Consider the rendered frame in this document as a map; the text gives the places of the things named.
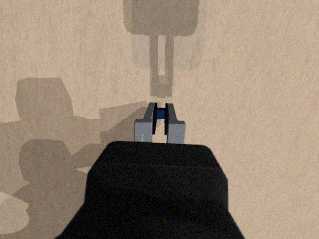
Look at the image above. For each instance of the small blue block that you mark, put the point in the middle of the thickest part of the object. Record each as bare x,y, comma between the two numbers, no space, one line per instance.
161,113

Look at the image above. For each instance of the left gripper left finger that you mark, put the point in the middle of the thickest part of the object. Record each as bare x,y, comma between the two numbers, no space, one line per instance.
145,128

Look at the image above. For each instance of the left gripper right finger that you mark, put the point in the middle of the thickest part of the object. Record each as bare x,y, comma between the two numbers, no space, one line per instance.
174,129

